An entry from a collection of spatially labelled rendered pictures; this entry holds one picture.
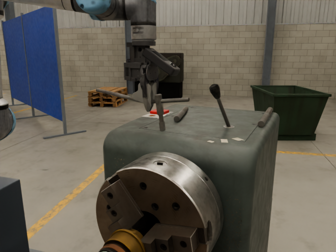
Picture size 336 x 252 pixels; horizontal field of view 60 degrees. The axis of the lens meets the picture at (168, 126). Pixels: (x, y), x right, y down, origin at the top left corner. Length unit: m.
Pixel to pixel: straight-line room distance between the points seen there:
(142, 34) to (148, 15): 0.06
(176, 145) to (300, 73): 10.14
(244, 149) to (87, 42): 11.27
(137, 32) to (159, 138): 0.31
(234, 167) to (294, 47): 10.11
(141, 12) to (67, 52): 11.46
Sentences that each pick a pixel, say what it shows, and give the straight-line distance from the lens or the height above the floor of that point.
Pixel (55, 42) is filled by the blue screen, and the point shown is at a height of 1.67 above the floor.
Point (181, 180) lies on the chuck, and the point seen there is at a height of 1.21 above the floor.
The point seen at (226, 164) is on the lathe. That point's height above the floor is 1.22.
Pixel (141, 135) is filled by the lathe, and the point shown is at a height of 1.25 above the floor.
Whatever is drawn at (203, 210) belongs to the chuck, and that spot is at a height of 1.16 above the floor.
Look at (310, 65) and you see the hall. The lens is 10.93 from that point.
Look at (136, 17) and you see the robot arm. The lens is 0.88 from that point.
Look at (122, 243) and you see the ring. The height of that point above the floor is 1.12.
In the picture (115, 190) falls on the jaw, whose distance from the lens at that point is 0.71.
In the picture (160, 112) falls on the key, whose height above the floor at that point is 1.32.
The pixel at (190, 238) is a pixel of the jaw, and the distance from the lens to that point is 0.65.
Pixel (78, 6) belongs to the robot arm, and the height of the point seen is 1.61.
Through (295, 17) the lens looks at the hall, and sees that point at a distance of 10.92.
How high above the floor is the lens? 1.50
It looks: 14 degrees down
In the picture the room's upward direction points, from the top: straight up
